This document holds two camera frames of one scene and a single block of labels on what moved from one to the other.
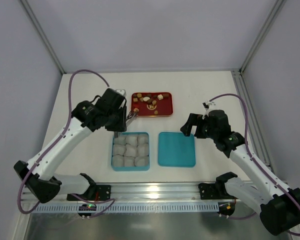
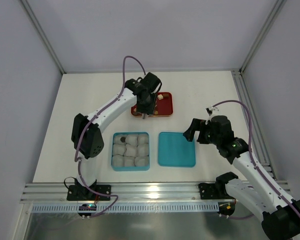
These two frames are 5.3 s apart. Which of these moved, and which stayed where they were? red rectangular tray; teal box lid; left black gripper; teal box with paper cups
Moved: left black gripper
Stayed: teal box lid; teal box with paper cups; red rectangular tray
